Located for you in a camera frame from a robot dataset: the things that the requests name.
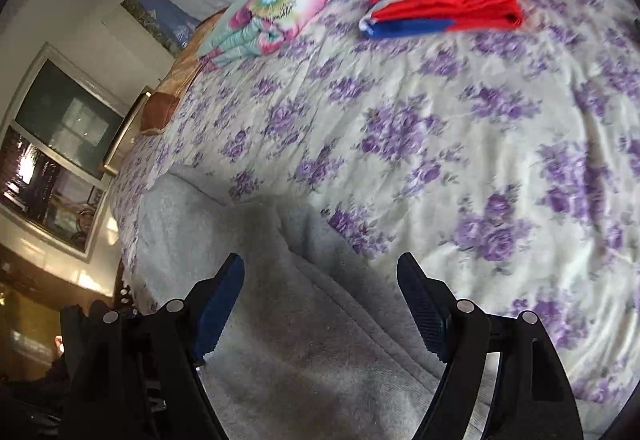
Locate folded turquoise floral quilt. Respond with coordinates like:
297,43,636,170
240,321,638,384
198,0,331,66

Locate window with white frame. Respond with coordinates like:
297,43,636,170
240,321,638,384
1,43,126,262

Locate folded red blue shorts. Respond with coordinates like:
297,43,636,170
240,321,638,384
358,0,524,40

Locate purple floral bedspread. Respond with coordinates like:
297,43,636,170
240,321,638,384
112,0,639,439

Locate grey fleece sweatpants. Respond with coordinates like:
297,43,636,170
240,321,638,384
131,167,442,439

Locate brown orange folded blanket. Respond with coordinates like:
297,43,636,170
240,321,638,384
140,10,224,135

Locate blue patterned pillow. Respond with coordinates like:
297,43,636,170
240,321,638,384
120,0,200,57

